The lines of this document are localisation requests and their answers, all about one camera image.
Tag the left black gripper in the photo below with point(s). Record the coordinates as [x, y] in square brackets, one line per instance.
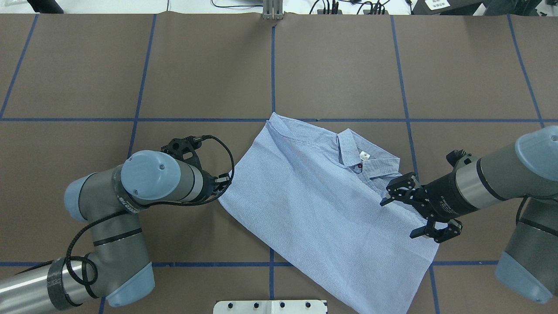
[209, 183]

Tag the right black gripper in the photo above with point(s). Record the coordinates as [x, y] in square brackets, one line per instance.
[442, 196]

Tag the blue white striped shirt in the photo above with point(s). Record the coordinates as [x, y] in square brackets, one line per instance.
[314, 197]

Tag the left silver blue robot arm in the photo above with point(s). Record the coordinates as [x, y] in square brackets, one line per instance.
[108, 258]

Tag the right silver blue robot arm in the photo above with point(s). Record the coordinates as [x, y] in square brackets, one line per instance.
[527, 170]

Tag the black box with label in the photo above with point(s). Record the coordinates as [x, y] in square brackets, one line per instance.
[445, 7]

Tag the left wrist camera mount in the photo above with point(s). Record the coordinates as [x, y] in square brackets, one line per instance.
[184, 150]

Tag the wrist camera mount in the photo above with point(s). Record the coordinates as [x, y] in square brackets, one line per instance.
[459, 158]
[184, 150]

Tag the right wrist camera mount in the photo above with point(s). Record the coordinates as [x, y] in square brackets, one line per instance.
[459, 158]

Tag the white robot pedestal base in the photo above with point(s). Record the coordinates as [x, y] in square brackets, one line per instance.
[271, 307]

